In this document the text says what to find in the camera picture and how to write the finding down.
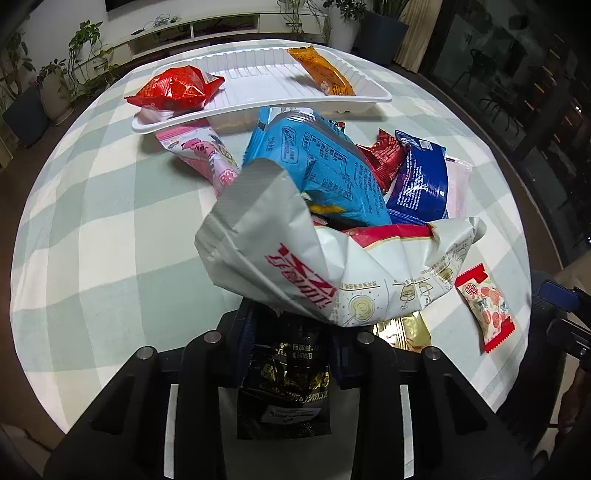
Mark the thin-stem plant dark pot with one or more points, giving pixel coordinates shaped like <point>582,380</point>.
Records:
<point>25,115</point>

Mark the small plant beige pot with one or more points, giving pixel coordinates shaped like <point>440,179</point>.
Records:
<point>55,99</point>

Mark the pale pink snack packet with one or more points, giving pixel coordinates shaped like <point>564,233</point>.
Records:
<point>459,189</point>

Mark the white television cabinet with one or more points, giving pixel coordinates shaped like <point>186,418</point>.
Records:
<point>217,27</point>

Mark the hanging vine plant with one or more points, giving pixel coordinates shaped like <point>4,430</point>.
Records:
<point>300,18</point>

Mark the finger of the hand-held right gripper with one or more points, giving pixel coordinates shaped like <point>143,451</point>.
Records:
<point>558,295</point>
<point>570,337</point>

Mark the orange snack packet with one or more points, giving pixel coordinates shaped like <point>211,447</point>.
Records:
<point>323,69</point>

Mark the dark blue snack packet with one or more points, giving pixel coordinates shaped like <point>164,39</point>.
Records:
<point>420,175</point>

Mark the black snack packet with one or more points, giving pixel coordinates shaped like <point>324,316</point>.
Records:
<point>286,369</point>

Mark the small red white candy packet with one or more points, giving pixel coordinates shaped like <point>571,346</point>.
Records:
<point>489,309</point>

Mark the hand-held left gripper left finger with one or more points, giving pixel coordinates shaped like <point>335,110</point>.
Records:
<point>248,337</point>

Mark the trailing pothos plant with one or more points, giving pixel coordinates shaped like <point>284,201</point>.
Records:
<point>92,60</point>

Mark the bushy plant white pot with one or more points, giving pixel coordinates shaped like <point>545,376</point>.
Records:
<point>344,30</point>

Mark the white plastic tray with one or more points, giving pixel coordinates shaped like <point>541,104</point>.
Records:
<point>258,78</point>

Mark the glass sliding door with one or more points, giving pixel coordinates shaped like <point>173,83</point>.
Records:
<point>508,92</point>

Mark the green white checkered tablecloth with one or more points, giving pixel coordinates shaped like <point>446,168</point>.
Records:
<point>115,230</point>

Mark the light blue snack bag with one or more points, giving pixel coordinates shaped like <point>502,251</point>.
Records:
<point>318,166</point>

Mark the broad-leaf plant dark pot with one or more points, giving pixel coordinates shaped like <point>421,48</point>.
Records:
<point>383,37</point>

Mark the beige curtain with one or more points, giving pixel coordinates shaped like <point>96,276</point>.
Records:
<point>415,32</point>

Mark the pink cartoon snack packet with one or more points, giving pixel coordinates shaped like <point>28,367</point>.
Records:
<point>203,152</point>

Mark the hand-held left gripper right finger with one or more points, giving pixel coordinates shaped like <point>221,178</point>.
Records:
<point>340,355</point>

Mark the white snack bag red print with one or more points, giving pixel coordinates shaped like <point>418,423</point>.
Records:
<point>286,240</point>

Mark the gold snack packet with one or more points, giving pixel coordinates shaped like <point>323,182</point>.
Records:
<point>406,330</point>

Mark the dark red snack packet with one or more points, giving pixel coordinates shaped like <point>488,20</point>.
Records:
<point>383,157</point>

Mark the black television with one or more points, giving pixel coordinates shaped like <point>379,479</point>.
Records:
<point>124,4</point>

